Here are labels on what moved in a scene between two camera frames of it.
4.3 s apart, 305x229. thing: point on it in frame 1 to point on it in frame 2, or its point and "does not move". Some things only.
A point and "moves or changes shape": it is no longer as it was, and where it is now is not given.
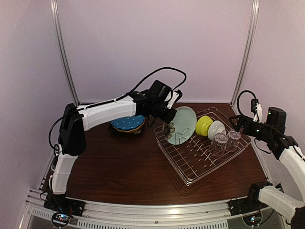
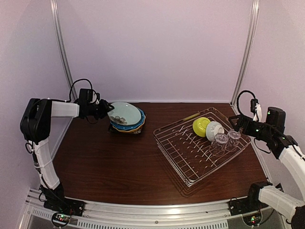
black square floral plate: [111, 129] does not move
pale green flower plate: [182, 127] to [124, 113]
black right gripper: [241, 122] does not move
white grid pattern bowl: [216, 127] moves or changes shape
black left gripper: [167, 117] to [104, 108]
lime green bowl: [202, 125] moves or changes shape
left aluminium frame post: [55, 10] does not move
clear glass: [219, 144] does not move
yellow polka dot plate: [127, 130] does not move
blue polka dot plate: [129, 123] does not move
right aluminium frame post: [246, 55] does not move
